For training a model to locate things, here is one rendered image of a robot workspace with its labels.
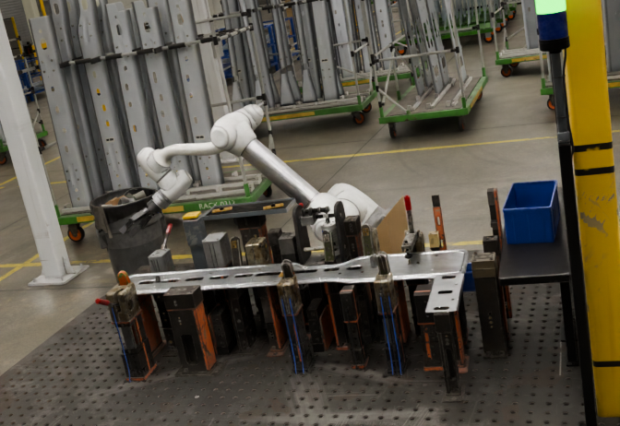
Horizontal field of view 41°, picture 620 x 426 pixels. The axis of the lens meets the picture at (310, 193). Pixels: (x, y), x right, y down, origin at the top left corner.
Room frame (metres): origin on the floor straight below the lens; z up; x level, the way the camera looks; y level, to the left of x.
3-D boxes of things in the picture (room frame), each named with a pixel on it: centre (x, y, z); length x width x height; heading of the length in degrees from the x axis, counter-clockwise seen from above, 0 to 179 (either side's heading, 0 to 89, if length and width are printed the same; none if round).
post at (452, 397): (2.35, -0.34, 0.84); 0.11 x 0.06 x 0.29; 162
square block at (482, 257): (2.55, -0.53, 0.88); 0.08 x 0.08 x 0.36; 72
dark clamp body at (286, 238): (3.10, 0.11, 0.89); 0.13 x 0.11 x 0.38; 162
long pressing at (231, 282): (2.90, 0.16, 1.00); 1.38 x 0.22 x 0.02; 72
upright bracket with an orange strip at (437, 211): (2.88, -0.45, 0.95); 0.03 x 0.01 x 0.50; 72
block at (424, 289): (2.56, -0.32, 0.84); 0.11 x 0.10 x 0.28; 162
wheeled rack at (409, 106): (9.77, -1.70, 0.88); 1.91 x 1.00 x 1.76; 159
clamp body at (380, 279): (2.58, -0.19, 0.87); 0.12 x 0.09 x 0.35; 162
